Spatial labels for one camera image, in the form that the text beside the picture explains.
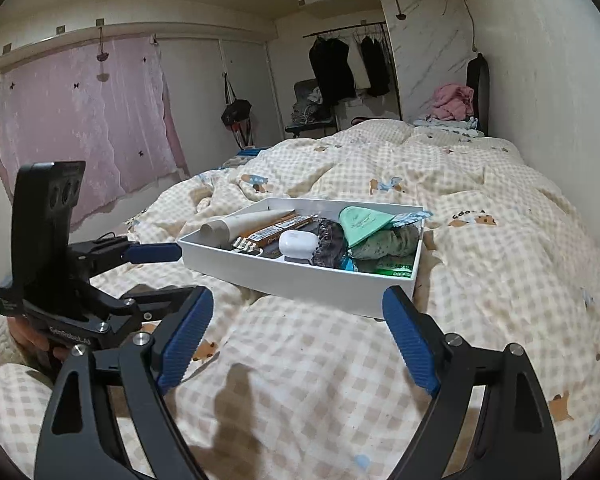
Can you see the white cosmetic tube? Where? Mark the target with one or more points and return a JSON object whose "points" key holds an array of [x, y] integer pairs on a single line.
{"points": [[240, 223]]}

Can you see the screwdriver bit holder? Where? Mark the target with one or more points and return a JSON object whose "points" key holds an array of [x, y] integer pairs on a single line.
{"points": [[245, 246]]}

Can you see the pink lace curtain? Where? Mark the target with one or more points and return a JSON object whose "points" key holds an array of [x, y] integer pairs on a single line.
{"points": [[80, 125]]}

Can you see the pale printed clothes pile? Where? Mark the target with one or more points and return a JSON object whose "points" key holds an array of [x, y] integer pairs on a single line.
{"points": [[445, 127]]}

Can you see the checked cream quilt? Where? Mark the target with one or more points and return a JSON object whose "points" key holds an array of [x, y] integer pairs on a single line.
{"points": [[305, 360]]}

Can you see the dark hair claw clip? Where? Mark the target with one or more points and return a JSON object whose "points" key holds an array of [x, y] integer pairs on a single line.
{"points": [[330, 247]]}

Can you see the blue flat item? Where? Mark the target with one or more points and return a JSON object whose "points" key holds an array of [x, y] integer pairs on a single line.
{"points": [[250, 151]]}

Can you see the black hanging bag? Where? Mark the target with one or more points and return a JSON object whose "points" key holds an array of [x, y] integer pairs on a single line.
{"points": [[236, 110]]}

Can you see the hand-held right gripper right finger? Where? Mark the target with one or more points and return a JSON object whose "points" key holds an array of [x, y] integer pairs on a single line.
{"points": [[410, 345]]}

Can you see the green candy packet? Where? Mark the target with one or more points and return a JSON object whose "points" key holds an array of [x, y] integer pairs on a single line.
{"points": [[397, 270]]}

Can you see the pink clothing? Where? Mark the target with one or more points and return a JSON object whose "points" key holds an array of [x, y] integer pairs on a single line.
{"points": [[452, 102]]}

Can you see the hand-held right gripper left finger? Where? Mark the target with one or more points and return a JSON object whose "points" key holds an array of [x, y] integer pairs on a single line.
{"points": [[185, 345]]}

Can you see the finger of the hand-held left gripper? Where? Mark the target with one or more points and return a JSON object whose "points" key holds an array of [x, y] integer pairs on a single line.
{"points": [[150, 300], [152, 252]]}

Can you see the small black hanging garment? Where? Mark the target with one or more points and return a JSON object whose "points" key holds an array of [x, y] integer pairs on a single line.
{"points": [[375, 67]]}

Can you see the floral fabric scrunchie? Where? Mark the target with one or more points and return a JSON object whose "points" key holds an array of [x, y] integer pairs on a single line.
{"points": [[390, 242]]}

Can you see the white cardboard box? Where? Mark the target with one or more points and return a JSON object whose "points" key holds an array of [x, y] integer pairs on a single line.
{"points": [[260, 272]]}

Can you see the black clothes rack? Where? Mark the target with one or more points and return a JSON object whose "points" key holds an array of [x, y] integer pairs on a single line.
{"points": [[345, 27]]}

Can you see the grey cartoon bedsheet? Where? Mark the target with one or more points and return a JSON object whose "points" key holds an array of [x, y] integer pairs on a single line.
{"points": [[232, 162]]}

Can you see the striped clothes pile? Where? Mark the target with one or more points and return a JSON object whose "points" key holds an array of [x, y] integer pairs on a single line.
{"points": [[307, 105]]}

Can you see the small teal packet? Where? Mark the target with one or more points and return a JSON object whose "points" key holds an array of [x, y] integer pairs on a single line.
{"points": [[349, 263]]}

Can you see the mint tube with black cap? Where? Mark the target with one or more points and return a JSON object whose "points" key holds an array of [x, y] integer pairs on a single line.
{"points": [[362, 222]]}

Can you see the black chair with armrests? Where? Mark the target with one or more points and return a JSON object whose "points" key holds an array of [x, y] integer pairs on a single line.
{"points": [[312, 127]]}

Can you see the large black hanging garment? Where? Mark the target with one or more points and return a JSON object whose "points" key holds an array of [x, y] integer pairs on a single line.
{"points": [[332, 70]]}

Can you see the white rounded case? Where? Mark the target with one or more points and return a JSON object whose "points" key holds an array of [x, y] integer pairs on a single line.
{"points": [[297, 245]]}

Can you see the long teal wrapper packet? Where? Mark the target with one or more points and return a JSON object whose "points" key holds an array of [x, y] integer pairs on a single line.
{"points": [[410, 217]]}

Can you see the person's left hand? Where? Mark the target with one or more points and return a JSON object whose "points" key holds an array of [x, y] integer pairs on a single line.
{"points": [[32, 342]]}

